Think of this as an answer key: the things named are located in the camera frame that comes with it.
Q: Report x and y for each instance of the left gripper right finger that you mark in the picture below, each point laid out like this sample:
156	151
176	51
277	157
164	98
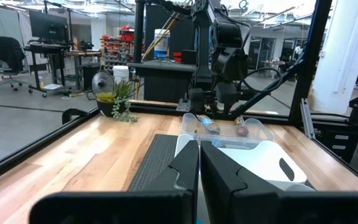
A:
259	208

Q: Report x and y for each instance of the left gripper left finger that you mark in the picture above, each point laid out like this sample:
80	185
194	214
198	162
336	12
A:
154	205

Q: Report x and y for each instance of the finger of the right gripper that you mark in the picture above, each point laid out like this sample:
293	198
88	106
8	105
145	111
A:
222	96
233	95

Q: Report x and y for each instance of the orange cream granola bar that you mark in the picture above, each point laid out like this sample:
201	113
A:
209	124

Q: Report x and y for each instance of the green orange granola bar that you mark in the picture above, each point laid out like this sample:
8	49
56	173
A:
241	129

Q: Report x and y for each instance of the light blue granola bar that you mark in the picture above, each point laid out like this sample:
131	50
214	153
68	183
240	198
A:
217	143

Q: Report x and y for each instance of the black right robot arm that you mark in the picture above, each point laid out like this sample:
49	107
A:
204	46

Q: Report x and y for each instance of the dark woven placemat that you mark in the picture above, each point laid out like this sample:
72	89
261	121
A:
154	161

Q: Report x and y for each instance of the clear plastic bin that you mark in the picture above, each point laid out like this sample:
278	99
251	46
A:
259	132

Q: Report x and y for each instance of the white plastic bin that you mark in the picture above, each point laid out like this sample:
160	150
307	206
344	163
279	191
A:
259	161

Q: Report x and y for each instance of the dark grey desk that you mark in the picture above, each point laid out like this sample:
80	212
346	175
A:
163	81

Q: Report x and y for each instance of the white blue container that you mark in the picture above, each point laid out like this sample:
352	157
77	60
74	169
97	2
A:
162	43

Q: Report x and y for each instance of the silver aluminium strip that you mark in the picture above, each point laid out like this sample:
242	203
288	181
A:
307	118

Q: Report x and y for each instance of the black pole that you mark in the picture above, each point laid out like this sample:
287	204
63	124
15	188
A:
139	31

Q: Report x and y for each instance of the white bucket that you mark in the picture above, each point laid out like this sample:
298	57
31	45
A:
121	73

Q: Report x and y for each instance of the small potted succulent plant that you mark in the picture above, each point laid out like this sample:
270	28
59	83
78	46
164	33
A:
117	99

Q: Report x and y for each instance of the red parts shelf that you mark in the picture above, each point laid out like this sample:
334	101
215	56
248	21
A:
120	46

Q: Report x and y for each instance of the round metal fan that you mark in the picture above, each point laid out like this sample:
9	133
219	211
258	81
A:
102	82

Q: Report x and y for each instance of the black office desk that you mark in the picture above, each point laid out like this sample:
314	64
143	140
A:
54	51

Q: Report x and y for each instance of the black computer monitor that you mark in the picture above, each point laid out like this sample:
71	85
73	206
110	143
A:
48	26

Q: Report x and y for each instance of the black jacket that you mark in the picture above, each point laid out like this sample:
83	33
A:
0	53

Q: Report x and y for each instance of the silver bracket plate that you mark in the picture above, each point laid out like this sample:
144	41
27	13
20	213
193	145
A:
183	105

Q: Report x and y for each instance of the black aluminium table frame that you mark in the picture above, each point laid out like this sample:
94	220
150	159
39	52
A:
309	62

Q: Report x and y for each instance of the black frame hook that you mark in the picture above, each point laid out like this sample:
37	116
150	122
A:
70	114

